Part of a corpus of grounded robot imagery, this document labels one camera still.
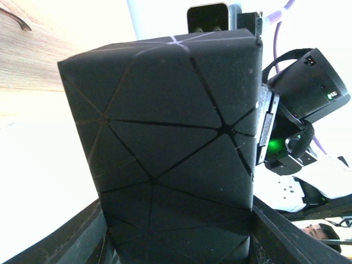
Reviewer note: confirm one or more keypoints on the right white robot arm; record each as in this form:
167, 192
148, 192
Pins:
297, 176

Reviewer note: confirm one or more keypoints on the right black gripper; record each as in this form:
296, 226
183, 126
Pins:
284, 143

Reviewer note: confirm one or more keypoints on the brown tortoiseshell sunglasses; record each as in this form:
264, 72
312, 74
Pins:
22, 24

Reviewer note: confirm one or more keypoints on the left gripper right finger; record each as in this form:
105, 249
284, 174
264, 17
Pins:
283, 242

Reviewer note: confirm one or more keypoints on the black glasses case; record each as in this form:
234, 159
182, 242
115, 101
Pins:
168, 127

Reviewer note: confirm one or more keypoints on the person head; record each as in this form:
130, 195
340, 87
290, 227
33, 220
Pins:
320, 231

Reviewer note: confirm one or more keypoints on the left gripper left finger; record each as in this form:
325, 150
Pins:
83, 239

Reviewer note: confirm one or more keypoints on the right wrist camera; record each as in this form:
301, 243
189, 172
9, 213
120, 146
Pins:
213, 17

